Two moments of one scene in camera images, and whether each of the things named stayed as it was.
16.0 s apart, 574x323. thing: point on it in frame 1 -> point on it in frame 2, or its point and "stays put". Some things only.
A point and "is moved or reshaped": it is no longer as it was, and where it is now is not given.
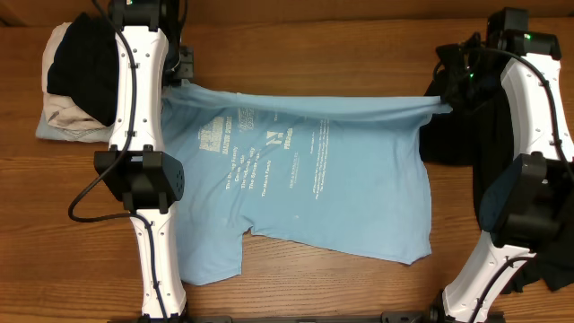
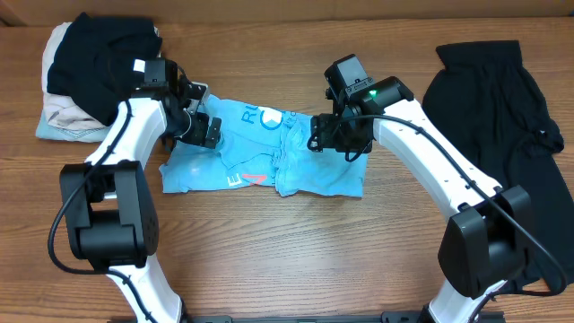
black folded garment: (83, 65) stays put
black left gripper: (183, 63) -> (211, 132)
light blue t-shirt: (344, 173) is moved or reshaped
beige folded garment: (60, 108) stays put
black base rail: (392, 317) stays put
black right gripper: (455, 83) -> (317, 133)
